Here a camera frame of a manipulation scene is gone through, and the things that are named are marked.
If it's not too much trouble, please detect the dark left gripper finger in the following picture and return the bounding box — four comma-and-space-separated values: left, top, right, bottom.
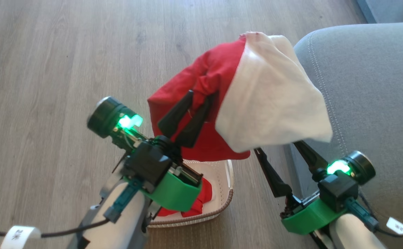
175, 93, 216, 148
158, 90, 194, 138

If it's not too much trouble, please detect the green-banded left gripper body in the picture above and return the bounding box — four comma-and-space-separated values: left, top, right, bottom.
87, 96, 203, 212

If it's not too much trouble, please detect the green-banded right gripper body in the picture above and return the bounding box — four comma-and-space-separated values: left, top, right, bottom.
280, 150, 376, 235

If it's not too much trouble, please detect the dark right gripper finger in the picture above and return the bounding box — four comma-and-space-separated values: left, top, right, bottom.
253, 148, 295, 199
293, 141, 329, 182

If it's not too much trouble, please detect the red and white garment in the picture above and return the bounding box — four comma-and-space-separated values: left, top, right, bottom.
147, 31, 333, 162

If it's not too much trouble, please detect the white basket with brown rim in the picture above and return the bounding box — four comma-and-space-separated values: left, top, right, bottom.
148, 159, 234, 228

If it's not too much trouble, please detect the grey fabric sofa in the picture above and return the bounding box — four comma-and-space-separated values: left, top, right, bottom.
284, 21, 403, 249

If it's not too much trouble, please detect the blue-grey upholstered furniture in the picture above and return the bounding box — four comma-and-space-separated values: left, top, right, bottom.
356, 0, 403, 24

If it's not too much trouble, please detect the left black cable teal plug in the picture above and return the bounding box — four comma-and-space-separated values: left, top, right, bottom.
0, 178, 144, 239

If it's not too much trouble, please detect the black cable teal plug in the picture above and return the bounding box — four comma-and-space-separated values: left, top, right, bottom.
0, 178, 144, 239
344, 198, 403, 238

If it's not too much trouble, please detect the right black cable teal plug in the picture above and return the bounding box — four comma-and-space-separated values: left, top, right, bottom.
344, 198, 403, 238

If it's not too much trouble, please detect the white left cable tag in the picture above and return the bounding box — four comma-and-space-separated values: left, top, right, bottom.
0, 225, 42, 249

